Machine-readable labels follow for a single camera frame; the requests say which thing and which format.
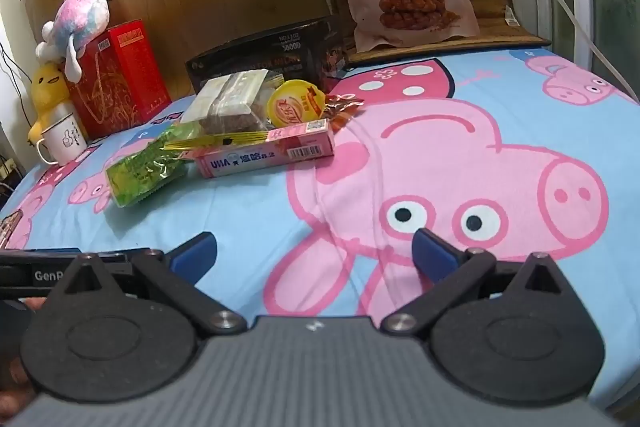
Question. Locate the cartoon pig printed bedsheet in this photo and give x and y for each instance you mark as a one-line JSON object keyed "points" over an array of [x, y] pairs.
{"points": [[250, 217]]}

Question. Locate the red wrapped snack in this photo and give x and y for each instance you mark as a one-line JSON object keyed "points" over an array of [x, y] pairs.
{"points": [[340, 112]]}

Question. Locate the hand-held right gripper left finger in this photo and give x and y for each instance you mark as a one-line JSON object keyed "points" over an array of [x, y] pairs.
{"points": [[192, 254]]}

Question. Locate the red gift box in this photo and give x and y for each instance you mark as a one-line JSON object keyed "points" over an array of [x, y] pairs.
{"points": [[125, 82]]}

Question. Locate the yellow plush toy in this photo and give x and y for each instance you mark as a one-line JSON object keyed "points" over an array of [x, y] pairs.
{"points": [[47, 89]]}

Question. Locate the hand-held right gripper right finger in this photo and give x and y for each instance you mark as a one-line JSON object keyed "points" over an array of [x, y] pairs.
{"points": [[431, 253]]}

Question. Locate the yellow round cup lid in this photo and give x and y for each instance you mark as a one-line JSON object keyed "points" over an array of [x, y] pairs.
{"points": [[297, 104]]}

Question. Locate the brown patterned case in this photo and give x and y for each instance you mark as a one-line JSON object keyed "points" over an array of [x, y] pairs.
{"points": [[9, 232]]}

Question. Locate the gold foil packet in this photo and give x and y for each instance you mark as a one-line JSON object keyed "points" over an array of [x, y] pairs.
{"points": [[215, 141]]}

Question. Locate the green snack packet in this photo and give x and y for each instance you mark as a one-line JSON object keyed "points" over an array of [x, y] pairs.
{"points": [[142, 169]]}

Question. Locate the pink carton box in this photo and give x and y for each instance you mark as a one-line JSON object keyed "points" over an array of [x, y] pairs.
{"points": [[260, 152]]}

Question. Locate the clear pastry packet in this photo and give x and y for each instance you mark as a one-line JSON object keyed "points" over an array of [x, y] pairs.
{"points": [[230, 99]]}

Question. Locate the pastel plush toy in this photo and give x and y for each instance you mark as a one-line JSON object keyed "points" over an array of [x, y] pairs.
{"points": [[80, 14]]}

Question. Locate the black cardboard box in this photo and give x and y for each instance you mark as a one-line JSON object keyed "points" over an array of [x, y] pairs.
{"points": [[280, 47]]}

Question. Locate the person's left hand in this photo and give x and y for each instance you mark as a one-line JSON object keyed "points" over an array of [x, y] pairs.
{"points": [[12, 379]]}

